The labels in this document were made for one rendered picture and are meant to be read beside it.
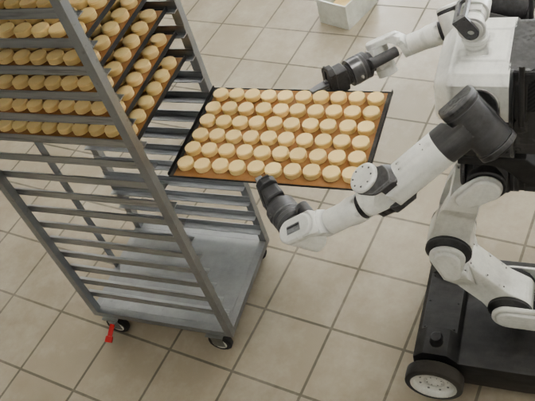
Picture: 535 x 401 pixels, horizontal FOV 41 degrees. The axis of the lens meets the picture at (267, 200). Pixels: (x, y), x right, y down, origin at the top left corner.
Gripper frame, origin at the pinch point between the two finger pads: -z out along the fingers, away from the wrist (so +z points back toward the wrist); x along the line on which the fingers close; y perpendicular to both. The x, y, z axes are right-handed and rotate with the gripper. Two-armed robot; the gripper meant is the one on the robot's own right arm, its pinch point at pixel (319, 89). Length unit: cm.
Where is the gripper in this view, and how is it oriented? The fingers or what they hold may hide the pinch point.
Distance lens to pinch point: 228.8
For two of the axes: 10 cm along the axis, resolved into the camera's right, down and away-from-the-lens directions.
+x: -2.3, -6.5, -7.2
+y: 4.5, 5.9, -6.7
